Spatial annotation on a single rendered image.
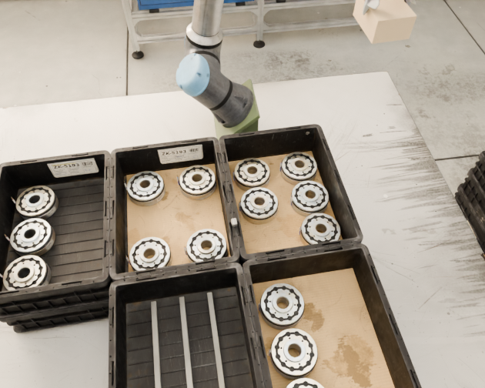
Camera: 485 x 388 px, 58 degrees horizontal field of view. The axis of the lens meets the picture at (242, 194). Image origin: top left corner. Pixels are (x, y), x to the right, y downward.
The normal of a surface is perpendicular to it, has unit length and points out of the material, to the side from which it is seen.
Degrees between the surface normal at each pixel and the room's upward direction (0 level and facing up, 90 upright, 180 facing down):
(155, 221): 0
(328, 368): 0
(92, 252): 0
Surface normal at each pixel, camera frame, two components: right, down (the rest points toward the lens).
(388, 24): 0.21, 0.79
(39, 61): 0.00, -0.58
